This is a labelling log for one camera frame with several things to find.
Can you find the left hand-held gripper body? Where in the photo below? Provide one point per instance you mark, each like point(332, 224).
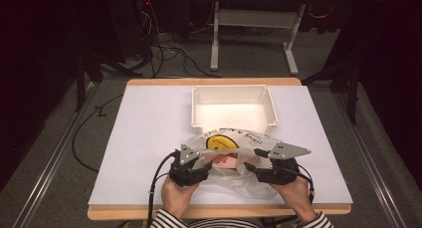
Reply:
point(182, 171)

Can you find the person's left hand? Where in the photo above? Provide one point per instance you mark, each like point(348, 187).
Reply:
point(175, 198)

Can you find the white metal table frame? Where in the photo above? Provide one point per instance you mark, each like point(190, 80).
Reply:
point(255, 18)

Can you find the red-brown carton box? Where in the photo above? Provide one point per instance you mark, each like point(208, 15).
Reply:
point(227, 161)

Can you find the person's striped shirt torso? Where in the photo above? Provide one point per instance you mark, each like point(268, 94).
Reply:
point(225, 224)

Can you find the person's right hand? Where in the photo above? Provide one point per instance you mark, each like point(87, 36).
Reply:
point(297, 194)

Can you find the black metal stand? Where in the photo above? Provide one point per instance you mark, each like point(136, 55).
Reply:
point(80, 78)
point(353, 88)

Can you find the metal floor rail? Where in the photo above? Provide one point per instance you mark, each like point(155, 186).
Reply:
point(49, 168)
point(375, 161)

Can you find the clear smiley plastic bag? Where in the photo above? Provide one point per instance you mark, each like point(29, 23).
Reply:
point(239, 184)

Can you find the white plastic bin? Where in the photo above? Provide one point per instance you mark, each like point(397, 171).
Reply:
point(232, 112)

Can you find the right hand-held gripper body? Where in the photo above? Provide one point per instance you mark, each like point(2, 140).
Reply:
point(280, 173)

